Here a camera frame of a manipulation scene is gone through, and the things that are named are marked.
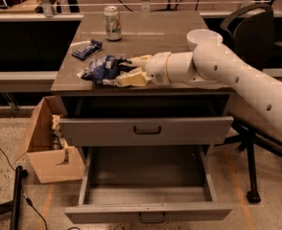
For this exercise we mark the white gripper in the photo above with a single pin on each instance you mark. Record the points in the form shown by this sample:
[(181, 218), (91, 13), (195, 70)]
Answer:
[(156, 68)]

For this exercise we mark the blue chip bag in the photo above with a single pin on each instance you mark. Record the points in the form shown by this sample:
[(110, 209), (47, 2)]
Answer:
[(105, 70)]

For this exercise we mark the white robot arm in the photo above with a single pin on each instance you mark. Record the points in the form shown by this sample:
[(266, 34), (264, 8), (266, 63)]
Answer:
[(211, 65)]

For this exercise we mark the white bowl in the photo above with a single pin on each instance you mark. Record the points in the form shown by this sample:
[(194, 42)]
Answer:
[(195, 37)]

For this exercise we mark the blue snack bar wrapper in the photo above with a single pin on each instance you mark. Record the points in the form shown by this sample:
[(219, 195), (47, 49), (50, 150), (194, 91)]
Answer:
[(88, 50)]

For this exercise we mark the green white soda can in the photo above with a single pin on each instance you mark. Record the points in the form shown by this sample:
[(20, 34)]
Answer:
[(112, 23)]

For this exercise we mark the upper grey drawer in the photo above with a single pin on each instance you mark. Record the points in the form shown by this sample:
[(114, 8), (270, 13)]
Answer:
[(114, 132)]

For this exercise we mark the grey drawer cabinet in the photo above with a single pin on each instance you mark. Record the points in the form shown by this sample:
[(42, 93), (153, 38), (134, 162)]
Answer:
[(143, 33)]

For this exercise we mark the trash inside cardboard box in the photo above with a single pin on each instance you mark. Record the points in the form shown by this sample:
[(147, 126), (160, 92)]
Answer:
[(59, 142)]

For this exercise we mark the lower open grey drawer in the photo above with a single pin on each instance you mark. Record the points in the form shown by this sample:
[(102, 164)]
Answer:
[(147, 185)]

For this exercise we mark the cardboard box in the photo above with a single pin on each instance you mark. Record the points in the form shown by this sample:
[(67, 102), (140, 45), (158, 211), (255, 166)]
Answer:
[(50, 165)]

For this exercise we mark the black stand leg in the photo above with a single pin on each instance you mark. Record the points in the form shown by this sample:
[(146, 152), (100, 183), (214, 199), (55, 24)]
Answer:
[(13, 206)]

